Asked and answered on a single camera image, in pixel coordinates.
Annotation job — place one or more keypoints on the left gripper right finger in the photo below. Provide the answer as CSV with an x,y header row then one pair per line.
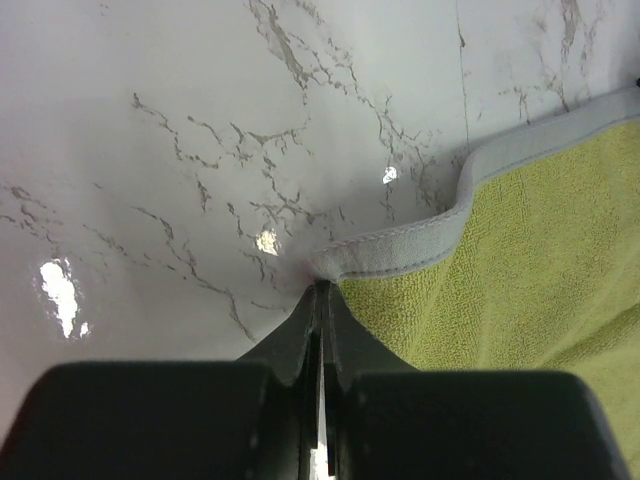
x,y
348,348

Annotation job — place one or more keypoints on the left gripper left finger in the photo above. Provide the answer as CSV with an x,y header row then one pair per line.
x,y
289,355

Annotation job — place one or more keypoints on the grey white towel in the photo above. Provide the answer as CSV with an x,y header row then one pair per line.
x,y
535,266

